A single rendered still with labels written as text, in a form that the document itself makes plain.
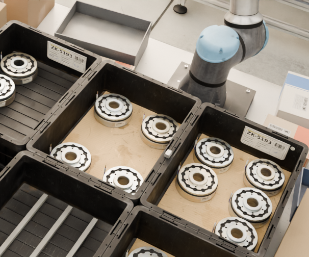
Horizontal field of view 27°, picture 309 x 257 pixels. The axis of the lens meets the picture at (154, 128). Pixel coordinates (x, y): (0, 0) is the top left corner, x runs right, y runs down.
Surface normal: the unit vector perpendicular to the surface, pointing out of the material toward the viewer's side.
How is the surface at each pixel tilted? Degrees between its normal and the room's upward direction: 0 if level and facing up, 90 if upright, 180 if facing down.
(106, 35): 0
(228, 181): 0
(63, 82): 0
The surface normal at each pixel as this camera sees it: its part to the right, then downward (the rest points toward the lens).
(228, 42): 0.10, -0.67
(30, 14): 0.94, 0.31
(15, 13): -0.30, 0.65
